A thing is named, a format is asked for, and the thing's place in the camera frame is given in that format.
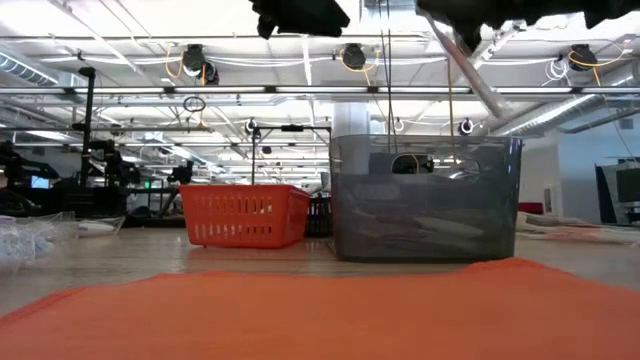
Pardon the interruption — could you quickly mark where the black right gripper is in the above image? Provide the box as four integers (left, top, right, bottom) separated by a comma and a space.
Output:
415, 0, 586, 54

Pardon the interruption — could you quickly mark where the long LED light bar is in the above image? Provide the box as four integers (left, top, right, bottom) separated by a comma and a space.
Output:
0, 85, 640, 97

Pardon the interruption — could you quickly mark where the smoky grey translucent bin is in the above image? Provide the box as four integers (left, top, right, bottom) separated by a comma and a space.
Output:
328, 133, 524, 264

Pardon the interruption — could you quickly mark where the orange slotted plastic basket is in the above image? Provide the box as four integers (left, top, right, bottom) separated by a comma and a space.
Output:
178, 183, 312, 250

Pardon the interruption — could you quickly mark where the dark display screen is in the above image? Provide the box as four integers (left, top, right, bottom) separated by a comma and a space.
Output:
594, 158, 640, 226

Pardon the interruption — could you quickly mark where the black vertical stand pole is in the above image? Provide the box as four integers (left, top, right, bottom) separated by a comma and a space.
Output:
77, 66, 98, 194

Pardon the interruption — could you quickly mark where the black background robot workstation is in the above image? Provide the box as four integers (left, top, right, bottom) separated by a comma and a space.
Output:
0, 139, 144, 217

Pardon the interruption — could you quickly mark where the orange mat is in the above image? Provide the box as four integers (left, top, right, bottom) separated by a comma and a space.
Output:
0, 257, 640, 360

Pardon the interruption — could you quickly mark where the large black ceiling cable reel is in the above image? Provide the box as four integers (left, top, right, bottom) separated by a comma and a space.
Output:
180, 43, 221, 87
341, 43, 368, 72
568, 43, 600, 73

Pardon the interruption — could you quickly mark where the yellow hanging cable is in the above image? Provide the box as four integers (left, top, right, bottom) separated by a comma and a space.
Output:
446, 52, 456, 151

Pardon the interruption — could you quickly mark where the black hanging cable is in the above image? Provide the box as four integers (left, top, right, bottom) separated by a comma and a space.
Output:
378, 0, 399, 154

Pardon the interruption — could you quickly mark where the black camera rig frame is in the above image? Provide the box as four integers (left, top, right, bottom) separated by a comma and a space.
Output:
251, 124, 333, 187

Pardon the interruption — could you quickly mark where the silver ventilation duct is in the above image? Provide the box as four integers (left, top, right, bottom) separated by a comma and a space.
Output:
492, 74, 640, 140
0, 49, 62, 87

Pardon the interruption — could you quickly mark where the black aluminium table frame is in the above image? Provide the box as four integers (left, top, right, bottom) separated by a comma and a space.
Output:
122, 214, 182, 230

